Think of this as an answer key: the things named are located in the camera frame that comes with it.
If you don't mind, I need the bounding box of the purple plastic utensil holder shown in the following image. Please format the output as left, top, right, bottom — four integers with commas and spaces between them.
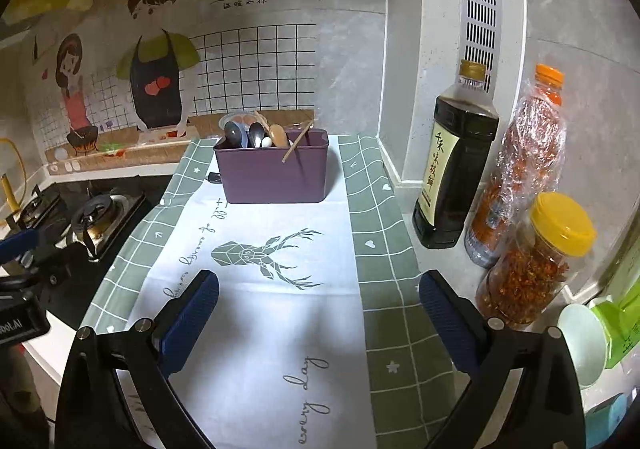
214, 128, 329, 204

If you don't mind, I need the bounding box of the green white deer tablecloth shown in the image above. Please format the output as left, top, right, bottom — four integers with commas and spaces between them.
84, 136, 456, 448

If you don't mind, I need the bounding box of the orange cap chili bottle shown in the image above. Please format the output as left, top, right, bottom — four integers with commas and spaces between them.
464, 64, 567, 268

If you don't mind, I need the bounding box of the yellow lid chili jar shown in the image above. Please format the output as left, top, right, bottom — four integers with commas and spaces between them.
475, 191, 597, 330

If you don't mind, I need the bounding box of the wooden spoon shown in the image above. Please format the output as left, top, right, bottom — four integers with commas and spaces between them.
254, 111, 290, 148

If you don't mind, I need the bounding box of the blue plastic spoon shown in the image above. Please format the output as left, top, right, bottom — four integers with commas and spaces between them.
224, 121, 250, 148

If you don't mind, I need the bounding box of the gas stove burner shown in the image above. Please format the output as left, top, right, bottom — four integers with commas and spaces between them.
11, 180, 146, 268

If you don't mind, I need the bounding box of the wooden chopstick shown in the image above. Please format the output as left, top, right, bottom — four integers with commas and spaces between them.
281, 119, 314, 164

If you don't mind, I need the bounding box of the dark soy sauce bottle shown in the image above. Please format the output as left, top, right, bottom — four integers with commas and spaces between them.
412, 59, 499, 250

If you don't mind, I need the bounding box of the large metal spoon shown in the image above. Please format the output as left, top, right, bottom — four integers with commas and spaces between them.
247, 122, 266, 148

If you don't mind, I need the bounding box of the green packaging box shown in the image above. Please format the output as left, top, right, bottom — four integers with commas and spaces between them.
592, 239, 639, 369

